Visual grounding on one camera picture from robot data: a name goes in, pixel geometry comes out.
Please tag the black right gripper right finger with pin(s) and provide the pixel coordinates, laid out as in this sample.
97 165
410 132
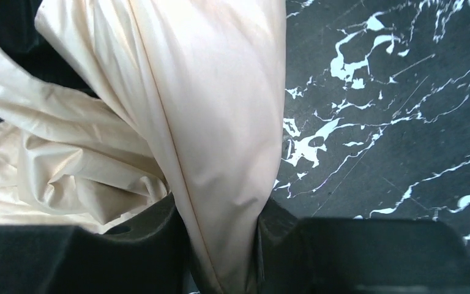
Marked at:
341 255

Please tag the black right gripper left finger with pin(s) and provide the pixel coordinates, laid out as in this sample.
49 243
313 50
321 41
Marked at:
149 253

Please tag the beige folding umbrella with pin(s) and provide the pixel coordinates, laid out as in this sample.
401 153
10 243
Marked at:
107 107

